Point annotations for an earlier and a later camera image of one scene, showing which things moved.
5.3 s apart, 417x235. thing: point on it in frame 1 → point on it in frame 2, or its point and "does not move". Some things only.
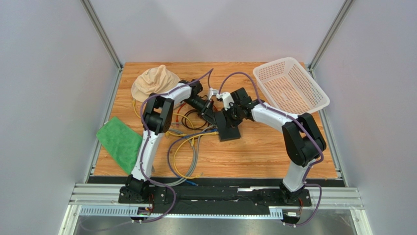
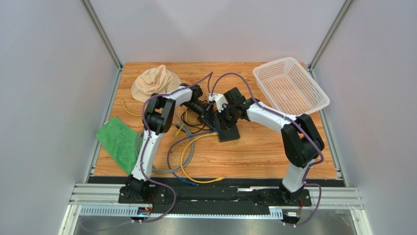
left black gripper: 206,111 does not move
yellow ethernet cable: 200,174 → 218,179
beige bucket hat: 155,80 does not move
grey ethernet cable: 192,169 → 181,124
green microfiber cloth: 122,143 does not move
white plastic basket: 287,83 does not move
